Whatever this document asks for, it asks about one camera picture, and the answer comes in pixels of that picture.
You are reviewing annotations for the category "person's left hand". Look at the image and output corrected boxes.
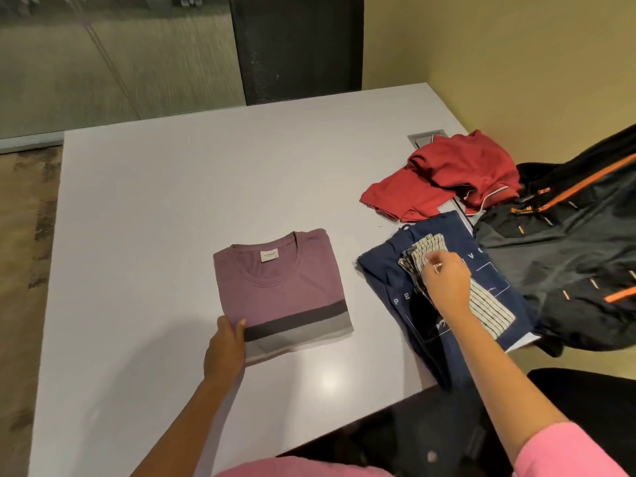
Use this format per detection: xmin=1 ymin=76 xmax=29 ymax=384
xmin=202 ymin=315 xmax=247 ymax=388

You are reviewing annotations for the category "person's right hand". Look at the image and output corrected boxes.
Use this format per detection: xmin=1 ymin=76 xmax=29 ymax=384
xmin=421 ymin=250 xmax=473 ymax=321

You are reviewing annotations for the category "striped knit top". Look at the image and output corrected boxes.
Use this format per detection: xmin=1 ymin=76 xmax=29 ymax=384
xmin=397 ymin=233 xmax=517 ymax=342

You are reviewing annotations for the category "navy blue hoodie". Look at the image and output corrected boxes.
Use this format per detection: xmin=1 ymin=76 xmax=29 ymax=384
xmin=356 ymin=209 xmax=540 ymax=391

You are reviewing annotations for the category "mauve striped t-shirt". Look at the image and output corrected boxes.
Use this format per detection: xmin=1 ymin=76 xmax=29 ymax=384
xmin=212 ymin=228 xmax=355 ymax=368

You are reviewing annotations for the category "red garment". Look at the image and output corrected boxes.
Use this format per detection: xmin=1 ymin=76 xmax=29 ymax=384
xmin=359 ymin=129 xmax=523 ymax=224

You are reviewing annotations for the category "black orange backpack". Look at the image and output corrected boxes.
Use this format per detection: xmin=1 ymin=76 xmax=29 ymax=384
xmin=473 ymin=123 xmax=636 ymax=358

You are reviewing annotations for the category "person's left forearm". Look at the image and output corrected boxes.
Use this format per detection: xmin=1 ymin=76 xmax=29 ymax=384
xmin=129 ymin=377 xmax=235 ymax=477

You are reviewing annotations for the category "person's right forearm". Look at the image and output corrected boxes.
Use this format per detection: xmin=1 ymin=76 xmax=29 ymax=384
xmin=445 ymin=312 xmax=570 ymax=465

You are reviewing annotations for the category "person's pink shirt torso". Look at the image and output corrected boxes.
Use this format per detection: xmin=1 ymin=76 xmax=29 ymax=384
xmin=213 ymin=455 xmax=394 ymax=477

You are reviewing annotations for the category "person's right pink sleeve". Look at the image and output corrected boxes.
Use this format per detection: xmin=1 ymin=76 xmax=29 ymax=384
xmin=511 ymin=421 xmax=629 ymax=477

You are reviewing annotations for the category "black mesh office chair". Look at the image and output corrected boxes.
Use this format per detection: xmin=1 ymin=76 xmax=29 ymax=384
xmin=227 ymin=0 xmax=365 ymax=107

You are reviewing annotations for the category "grey table cable hatch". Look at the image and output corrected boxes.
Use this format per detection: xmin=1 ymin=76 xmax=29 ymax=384
xmin=407 ymin=129 xmax=451 ymax=150

